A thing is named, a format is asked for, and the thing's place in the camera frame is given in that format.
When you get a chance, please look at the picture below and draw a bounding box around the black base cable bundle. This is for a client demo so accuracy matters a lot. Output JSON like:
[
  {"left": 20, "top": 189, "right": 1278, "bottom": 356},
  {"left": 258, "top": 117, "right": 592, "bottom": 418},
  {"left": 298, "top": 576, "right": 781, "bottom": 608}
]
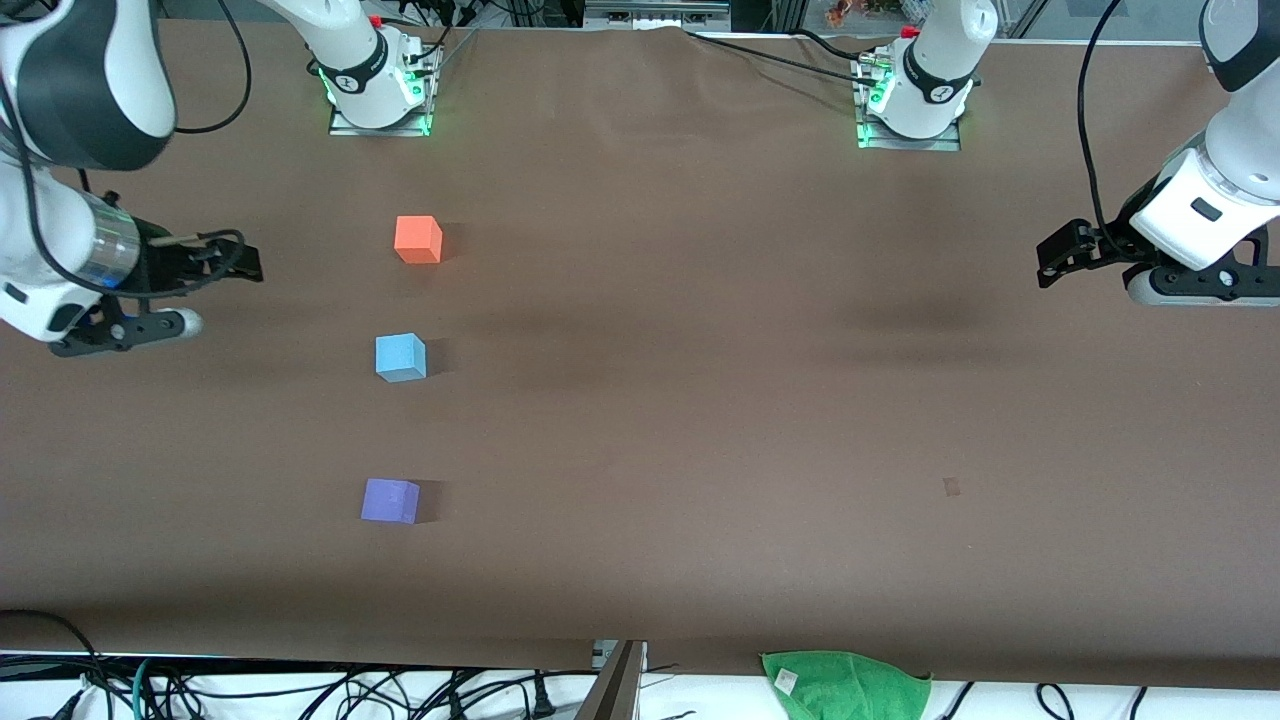
[{"left": 385, "top": 0, "right": 481, "bottom": 76}]

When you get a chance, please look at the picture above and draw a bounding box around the black cable on table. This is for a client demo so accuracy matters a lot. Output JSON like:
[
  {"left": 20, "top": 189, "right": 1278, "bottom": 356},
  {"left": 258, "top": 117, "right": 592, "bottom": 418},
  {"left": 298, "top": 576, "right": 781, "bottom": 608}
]
[{"left": 683, "top": 28, "right": 886, "bottom": 86}]

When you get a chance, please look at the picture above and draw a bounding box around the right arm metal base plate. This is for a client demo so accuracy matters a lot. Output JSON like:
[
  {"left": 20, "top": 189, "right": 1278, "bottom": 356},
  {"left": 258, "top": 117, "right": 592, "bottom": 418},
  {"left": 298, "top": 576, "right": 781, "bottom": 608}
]
[{"left": 328, "top": 40, "right": 434, "bottom": 137}]

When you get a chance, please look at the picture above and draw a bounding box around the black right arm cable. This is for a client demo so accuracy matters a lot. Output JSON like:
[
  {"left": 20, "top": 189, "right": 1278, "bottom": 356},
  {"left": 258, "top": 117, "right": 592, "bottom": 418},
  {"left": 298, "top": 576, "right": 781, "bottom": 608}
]
[{"left": 0, "top": 0, "right": 251, "bottom": 301}]

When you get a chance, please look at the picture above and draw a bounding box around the purple foam block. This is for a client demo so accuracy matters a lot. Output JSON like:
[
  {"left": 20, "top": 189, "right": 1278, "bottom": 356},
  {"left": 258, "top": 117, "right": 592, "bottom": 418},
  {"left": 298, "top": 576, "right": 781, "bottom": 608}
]
[{"left": 360, "top": 478, "right": 422, "bottom": 525}]

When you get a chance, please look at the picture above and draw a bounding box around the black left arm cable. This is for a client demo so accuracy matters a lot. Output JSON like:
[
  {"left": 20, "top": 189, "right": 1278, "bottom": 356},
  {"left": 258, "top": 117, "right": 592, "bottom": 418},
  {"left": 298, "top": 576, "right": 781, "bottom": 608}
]
[{"left": 1075, "top": 0, "right": 1126, "bottom": 233}]

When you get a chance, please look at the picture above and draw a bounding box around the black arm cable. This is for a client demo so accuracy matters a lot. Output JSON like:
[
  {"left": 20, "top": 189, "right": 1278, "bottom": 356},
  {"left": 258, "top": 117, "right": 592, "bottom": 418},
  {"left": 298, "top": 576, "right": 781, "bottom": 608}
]
[
  {"left": 1075, "top": 0, "right": 1126, "bottom": 233},
  {"left": 0, "top": 0, "right": 251, "bottom": 301}
]

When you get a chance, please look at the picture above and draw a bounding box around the brown paper table cover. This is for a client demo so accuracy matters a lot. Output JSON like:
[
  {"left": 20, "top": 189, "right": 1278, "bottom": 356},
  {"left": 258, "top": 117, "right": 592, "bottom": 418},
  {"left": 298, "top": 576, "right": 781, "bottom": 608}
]
[{"left": 0, "top": 15, "right": 1280, "bottom": 691}]

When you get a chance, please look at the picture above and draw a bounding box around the grey metal post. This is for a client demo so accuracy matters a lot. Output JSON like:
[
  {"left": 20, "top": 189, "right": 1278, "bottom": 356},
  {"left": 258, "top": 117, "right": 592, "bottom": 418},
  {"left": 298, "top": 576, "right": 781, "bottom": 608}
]
[{"left": 575, "top": 640, "right": 648, "bottom": 720}]

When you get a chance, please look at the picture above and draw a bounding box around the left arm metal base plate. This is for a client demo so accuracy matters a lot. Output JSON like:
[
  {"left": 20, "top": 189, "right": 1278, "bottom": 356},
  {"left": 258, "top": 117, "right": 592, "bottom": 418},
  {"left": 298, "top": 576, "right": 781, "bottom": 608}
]
[{"left": 855, "top": 50, "right": 963, "bottom": 152}]

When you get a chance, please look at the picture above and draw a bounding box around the orange foam block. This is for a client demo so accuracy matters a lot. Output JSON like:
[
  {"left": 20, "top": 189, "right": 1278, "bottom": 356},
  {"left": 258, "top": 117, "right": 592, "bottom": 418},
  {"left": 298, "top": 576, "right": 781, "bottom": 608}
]
[{"left": 394, "top": 215, "right": 444, "bottom": 265}]

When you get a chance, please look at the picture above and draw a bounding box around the blue foam block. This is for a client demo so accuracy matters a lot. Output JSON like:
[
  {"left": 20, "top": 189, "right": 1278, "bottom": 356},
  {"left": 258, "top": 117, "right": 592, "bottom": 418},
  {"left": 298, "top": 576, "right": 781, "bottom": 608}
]
[{"left": 375, "top": 333, "right": 428, "bottom": 384}]

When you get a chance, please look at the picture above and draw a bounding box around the green microfiber cloth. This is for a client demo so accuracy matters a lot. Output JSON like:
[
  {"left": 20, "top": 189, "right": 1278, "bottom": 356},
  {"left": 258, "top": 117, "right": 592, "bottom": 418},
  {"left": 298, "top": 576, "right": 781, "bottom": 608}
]
[{"left": 760, "top": 650, "right": 933, "bottom": 720}]

